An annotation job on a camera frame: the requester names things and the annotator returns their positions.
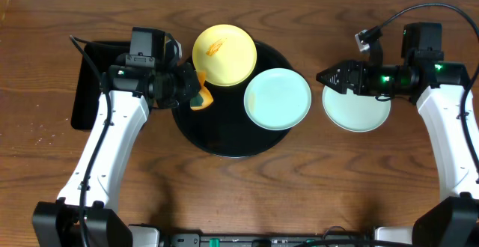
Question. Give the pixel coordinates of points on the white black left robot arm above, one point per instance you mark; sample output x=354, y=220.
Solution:
x=146, y=77

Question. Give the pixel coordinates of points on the light green stained plate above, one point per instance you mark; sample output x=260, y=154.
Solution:
x=277, y=99

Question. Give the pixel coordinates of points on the round black tray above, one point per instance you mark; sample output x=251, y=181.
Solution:
x=224, y=128

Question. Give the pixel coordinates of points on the black rectangular tray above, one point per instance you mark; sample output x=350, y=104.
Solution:
x=103, y=54

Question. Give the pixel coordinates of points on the yellow plate with sauce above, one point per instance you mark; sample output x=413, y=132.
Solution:
x=226, y=53

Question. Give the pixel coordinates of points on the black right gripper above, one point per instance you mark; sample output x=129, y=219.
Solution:
x=349, y=69

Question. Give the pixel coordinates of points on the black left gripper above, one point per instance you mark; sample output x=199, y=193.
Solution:
x=190, y=87

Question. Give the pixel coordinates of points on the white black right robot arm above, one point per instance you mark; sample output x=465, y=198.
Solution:
x=438, y=90

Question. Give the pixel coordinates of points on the light green clean plate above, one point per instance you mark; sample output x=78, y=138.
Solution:
x=353, y=112

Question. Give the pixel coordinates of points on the yellow green scrub sponge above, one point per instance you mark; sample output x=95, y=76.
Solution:
x=204, y=98

